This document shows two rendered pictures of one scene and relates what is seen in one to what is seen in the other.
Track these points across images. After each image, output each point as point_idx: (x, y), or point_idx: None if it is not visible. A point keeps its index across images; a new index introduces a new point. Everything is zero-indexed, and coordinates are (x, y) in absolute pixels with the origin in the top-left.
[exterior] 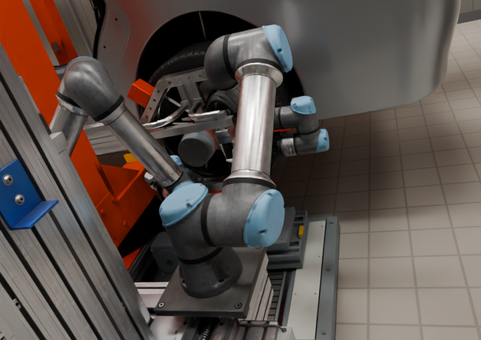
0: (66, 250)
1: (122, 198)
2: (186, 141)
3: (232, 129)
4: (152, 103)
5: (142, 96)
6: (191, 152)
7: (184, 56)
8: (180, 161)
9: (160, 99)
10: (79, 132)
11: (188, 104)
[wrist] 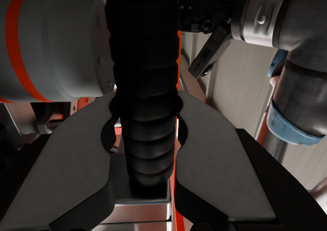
0: None
1: None
2: (114, 81)
3: (102, 226)
4: (75, 101)
5: (81, 107)
6: (108, 49)
7: None
8: (307, 141)
9: (68, 114)
10: (279, 148)
11: (49, 133)
